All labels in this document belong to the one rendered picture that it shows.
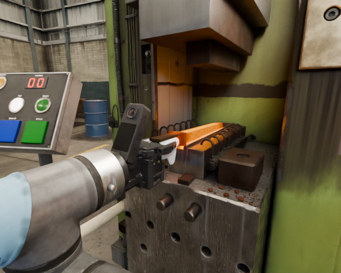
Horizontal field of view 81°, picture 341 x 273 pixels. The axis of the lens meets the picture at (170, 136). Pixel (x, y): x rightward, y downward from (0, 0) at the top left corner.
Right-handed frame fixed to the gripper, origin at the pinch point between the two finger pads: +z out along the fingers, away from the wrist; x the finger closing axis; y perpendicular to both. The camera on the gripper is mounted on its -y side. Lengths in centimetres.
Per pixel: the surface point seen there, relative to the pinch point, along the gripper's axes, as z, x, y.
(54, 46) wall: 430, -860, -186
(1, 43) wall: 257, -879, -170
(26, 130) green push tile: -14.4, -46.2, 0.7
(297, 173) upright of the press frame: 16.9, 27.5, 9.4
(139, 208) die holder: -3.3, -9.2, 21.4
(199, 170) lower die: 2.9, 6.5, 8.4
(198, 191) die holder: -2.9, 8.9, 10.9
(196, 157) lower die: 2.9, 5.3, 5.0
